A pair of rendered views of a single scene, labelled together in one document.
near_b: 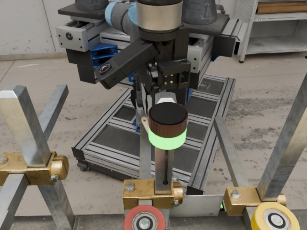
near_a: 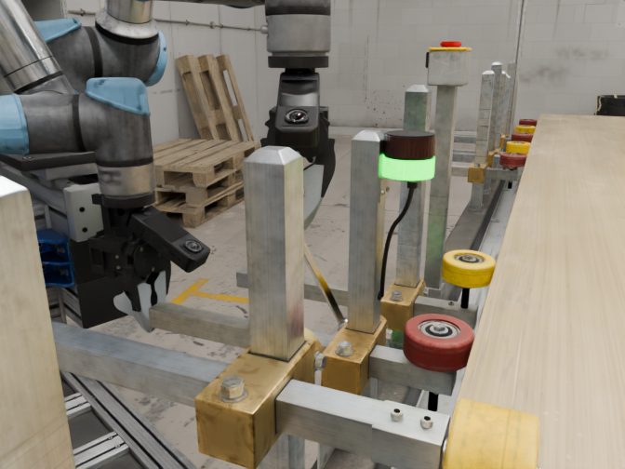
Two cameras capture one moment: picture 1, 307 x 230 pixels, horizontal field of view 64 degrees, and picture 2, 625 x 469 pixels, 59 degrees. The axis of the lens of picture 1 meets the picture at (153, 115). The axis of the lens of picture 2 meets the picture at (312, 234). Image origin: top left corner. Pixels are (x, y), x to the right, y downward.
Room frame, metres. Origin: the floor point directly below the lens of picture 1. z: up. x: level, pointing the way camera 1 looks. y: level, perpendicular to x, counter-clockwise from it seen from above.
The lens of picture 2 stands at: (0.13, 0.60, 1.21)
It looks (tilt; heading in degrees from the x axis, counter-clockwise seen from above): 18 degrees down; 294
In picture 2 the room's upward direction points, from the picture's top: straight up
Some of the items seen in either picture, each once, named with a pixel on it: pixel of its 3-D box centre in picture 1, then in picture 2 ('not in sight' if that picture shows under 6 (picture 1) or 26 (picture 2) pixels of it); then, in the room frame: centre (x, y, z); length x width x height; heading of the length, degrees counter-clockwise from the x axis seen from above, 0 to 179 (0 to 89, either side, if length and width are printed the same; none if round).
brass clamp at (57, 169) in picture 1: (32, 168); (266, 385); (0.33, 0.25, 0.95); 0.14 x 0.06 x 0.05; 91
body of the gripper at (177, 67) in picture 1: (162, 58); (299, 108); (0.43, -0.02, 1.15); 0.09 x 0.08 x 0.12; 112
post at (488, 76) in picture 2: not in sight; (481, 147); (0.37, -1.27, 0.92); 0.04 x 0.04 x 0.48; 1
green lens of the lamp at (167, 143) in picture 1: (167, 131); (407, 166); (0.29, -0.02, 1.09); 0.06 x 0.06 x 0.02
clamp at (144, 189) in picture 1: (152, 195); (360, 350); (0.34, 0.00, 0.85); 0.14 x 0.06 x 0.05; 91
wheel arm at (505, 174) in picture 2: not in sight; (448, 170); (0.47, -1.23, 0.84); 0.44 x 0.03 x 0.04; 1
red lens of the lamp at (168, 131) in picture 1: (167, 118); (409, 143); (0.29, -0.02, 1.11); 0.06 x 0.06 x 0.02
